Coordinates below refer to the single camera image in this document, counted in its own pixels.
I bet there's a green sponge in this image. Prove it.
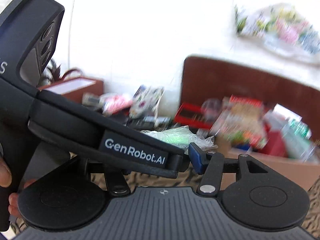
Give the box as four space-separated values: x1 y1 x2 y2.
142 126 218 154

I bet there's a large cardboard sorting box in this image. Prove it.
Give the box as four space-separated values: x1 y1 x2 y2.
215 137 319 191

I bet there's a person's left hand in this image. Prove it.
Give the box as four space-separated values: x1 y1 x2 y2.
1 157 37 218

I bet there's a letter-patterned tablecloth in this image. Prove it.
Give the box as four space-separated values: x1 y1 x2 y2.
10 152 320 240

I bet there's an insole package red label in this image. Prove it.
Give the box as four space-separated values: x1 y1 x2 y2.
209 95 268 149

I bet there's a dark potted plant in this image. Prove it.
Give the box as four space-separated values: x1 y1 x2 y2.
37 59 83 87

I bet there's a red tray black insert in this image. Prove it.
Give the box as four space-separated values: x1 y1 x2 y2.
174 102 213 130

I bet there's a clear plastic cup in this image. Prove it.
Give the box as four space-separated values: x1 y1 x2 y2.
201 99 222 122

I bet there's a black handheld device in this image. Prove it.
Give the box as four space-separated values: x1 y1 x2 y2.
126 116 172 131

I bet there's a brown rectangular gift box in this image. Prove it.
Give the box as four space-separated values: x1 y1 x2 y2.
39 77 104 103

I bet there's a red white tube package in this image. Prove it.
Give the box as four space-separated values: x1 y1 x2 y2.
100 93 133 116

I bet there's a dark brown wooden board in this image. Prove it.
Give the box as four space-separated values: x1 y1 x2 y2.
180 56 320 120

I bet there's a floral plastic bag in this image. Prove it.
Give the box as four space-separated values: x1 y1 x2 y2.
234 4 319 56

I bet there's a floral drawstring pouch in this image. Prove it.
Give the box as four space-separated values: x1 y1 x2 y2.
129 85 164 119

